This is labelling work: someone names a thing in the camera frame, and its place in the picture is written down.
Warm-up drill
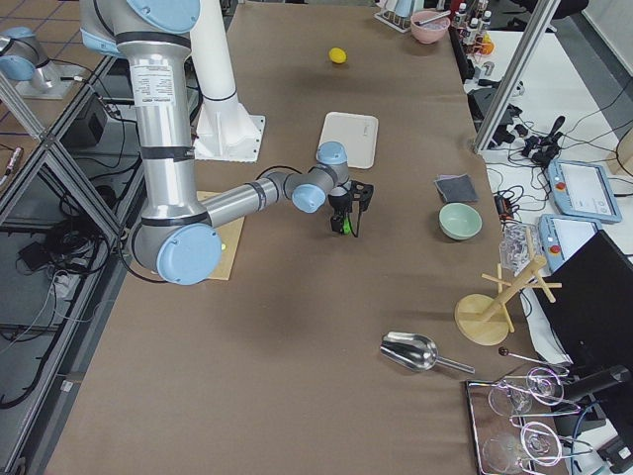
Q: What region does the teach pendant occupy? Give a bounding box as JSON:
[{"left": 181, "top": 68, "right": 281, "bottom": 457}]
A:
[
  {"left": 538, "top": 214, "right": 602, "bottom": 272},
  {"left": 547, "top": 158, "right": 622, "bottom": 223}
]

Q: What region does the wine glass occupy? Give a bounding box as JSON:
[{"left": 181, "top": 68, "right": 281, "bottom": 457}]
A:
[
  {"left": 480, "top": 422, "right": 592, "bottom": 474},
  {"left": 488, "top": 367, "right": 581, "bottom": 418}
]

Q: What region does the teach pendant upper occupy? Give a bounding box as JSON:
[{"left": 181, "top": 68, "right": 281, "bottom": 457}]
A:
[{"left": 547, "top": 158, "right": 622, "bottom": 223}]

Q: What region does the yellow lemon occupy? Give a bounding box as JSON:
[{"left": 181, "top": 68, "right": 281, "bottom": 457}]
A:
[{"left": 328, "top": 47, "right": 347, "bottom": 64}]

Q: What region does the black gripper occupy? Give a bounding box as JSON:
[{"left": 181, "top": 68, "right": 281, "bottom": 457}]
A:
[{"left": 327, "top": 180, "right": 374, "bottom": 238}]

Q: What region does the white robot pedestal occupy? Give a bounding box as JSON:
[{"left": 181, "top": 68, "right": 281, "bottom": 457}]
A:
[{"left": 190, "top": 1, "right": 265, "bottom": 163}]

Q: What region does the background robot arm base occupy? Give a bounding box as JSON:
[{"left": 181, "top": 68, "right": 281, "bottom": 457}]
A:
[{"left": 1, "top": 27, "right": 70, "bottom": 100}]

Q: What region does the clear plastic container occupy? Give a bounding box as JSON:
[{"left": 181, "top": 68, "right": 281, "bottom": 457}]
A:
[{"left": 499, "top": 224, "right": 542, "bottom": 275}]

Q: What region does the metal scoop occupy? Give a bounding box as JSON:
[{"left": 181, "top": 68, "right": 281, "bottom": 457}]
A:
[{"left": 380, "top": 332, "right": 475, "bottom": 374}]

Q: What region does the wine glass lower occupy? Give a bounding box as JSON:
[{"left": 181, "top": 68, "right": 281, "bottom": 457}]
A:
[{"left": 480, "top": 422, "right": 592, "bottom": 474}]

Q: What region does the teach pendant lower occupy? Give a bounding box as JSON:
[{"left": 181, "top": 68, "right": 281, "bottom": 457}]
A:
[{"left": 538, "top": 214, "right": 602, "bottom": 272}]

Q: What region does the wine glass upper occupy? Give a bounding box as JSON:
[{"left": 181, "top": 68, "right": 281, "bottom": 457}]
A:
[{"left": 488, "top": 367, "right": 581, "bottom": 418}]

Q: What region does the aluminium frame post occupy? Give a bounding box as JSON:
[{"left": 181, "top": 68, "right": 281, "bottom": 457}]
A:
[{"left": 473, "top": 0, "right": 560, "bottom": 154}]

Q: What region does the wooden mug tree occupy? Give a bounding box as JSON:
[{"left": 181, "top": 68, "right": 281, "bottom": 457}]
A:
[{"left": 454, "top": 225, "right": 563, "bottom": 345}]

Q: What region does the light blue plastic cup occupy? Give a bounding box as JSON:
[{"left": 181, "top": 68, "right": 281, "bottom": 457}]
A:
[{"left": 394, "top": 0, "right": 415, "bottom": 17}]

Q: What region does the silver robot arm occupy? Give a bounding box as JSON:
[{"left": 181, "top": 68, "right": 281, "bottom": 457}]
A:
[{"left": 80, "top": 1, "right": 373, "bottom": 285}]

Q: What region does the wooden cutting board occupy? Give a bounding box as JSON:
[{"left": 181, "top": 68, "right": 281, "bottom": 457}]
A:
[{"left": 208, "top": 218, "right": 244, "bottom": 281}]

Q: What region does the mint green bowl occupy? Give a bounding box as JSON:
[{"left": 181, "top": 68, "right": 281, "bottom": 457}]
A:
[{"left": 439, "top": 203, "right": 483, "bottom": 240}]

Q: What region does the black monitor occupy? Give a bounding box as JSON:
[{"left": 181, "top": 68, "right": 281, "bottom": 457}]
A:
[{"left": 539, "top": 231, "right": 633, "bottom": 369}]

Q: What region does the grey folded cloth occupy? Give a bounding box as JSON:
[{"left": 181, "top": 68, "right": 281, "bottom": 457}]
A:
[{"left": 434, "top": 174, "right": 479, "bottom": 203}]

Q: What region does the white plastic tray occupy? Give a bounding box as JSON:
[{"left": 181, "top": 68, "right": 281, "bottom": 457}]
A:
[{"left": 318, "top": 111, "right": 379, "bottom": 169}]

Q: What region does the pink ribbed bowl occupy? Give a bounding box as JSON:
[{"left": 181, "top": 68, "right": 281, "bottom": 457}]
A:
[{"left": 410, "top": 11, "right": 451, "bottom": 45}]

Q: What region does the white wire cup rack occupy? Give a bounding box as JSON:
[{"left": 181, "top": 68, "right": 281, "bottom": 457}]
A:
[{"left": 374, "top": 9, "right": 410, "bottom": 34}]

